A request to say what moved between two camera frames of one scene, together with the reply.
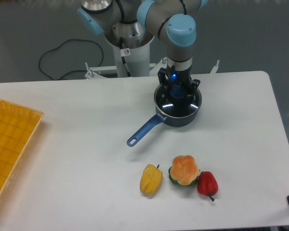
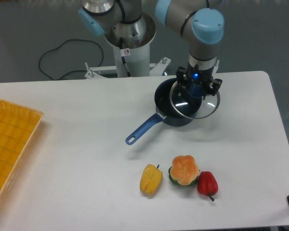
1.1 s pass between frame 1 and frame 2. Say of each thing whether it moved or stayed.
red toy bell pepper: stayed
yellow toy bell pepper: stayed
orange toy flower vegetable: stayed
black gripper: moved
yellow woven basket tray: stayed
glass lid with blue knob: moved
